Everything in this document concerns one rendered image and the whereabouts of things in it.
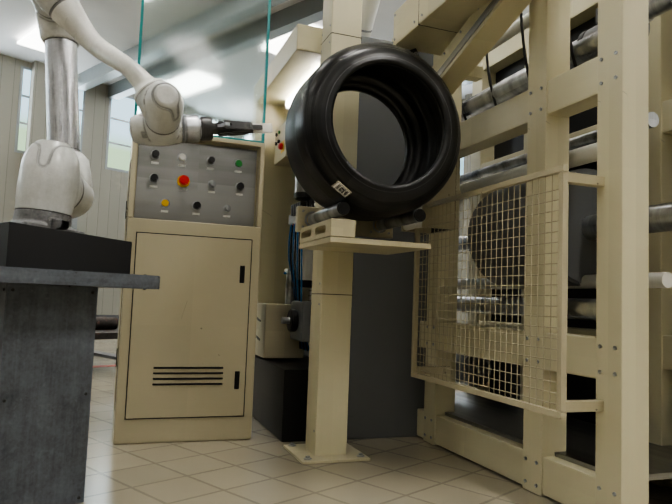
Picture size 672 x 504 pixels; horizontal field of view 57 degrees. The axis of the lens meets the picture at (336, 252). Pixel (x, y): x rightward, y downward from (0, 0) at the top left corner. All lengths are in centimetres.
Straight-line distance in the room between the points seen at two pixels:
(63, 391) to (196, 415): 88
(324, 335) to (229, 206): 72
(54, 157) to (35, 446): 80
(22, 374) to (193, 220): 111
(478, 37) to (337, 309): 112
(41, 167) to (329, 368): 123
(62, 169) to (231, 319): 104
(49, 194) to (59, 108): 39
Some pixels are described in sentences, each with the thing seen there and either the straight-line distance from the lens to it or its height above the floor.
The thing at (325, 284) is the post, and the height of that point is 66.
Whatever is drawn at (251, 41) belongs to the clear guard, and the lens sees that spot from 292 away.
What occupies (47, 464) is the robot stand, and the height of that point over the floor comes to 12.
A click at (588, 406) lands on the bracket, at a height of 33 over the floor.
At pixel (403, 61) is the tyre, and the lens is 220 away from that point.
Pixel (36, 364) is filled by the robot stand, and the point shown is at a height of 39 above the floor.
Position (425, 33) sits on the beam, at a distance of 256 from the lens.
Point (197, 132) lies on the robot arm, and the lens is 202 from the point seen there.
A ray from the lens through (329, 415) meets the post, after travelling 244.
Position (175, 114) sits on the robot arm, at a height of 111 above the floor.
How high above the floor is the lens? 60
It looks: 4 degrees up
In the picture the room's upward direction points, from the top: 2 degrees clockwise
